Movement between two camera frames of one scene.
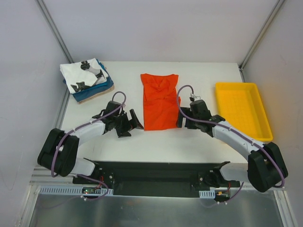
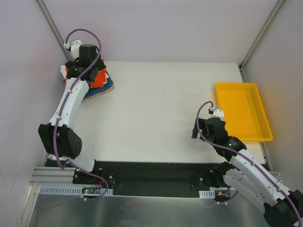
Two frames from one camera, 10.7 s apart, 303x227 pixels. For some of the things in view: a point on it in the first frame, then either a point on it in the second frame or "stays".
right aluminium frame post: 240,66 stays
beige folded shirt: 96,96 stays
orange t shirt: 161,102 -> 99,80
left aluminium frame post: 56,31 stays
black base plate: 159,179 stays
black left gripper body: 125,125 -> 77,61
